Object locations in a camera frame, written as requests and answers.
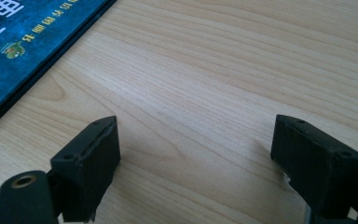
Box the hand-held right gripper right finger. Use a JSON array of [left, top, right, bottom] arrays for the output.
[[269, 114, 358, 220]]

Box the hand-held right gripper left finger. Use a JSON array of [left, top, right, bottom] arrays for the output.
[[49, 115, 121, 224]]

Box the blue book with white print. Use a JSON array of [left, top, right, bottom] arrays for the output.
[[0, 0, 118, 137]]

